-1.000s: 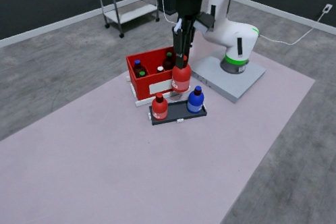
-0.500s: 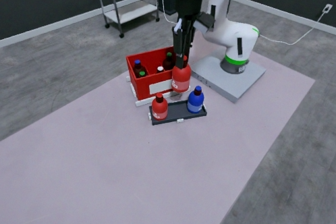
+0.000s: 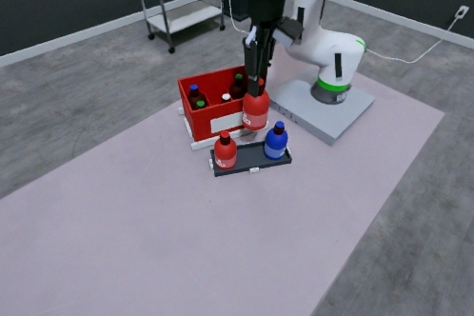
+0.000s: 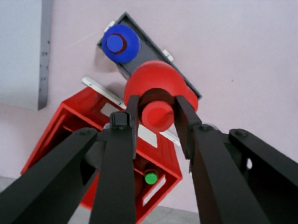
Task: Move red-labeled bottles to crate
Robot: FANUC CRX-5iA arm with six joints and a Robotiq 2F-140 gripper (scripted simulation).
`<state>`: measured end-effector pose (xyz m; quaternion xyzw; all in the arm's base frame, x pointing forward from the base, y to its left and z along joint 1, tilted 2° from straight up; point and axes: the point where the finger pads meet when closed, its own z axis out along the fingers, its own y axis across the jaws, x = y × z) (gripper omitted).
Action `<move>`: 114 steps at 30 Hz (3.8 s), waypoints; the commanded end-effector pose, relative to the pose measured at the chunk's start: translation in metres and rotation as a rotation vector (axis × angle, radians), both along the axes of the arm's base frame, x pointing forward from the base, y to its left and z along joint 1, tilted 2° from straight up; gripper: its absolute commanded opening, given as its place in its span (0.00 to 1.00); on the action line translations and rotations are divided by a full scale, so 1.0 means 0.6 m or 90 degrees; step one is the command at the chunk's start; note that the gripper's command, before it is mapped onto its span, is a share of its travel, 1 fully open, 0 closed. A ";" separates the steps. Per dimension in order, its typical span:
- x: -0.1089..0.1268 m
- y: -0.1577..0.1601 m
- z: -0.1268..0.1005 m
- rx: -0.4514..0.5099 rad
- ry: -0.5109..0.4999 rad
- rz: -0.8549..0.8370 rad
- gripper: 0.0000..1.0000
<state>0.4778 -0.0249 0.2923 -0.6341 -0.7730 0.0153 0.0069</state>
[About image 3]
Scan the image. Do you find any dark red bottle with green cap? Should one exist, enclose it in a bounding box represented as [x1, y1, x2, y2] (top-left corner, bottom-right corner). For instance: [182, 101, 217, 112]
[229, 74, 247, 100]

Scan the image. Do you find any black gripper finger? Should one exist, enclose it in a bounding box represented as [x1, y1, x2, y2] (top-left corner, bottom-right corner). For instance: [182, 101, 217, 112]
[260, 30, 276, 87]
[242, 27, 270, 97]

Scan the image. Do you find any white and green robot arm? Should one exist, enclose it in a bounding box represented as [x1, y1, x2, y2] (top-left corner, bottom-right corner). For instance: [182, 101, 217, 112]
[270, 0, 365, 105]

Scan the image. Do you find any dark brown bottle with white cap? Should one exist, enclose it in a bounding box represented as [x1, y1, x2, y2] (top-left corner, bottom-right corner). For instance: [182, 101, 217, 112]
[219, 94, 231, 105]

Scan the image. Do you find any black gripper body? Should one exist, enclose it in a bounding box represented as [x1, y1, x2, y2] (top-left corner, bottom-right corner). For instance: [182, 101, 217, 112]
[247, 0, 286, 43]

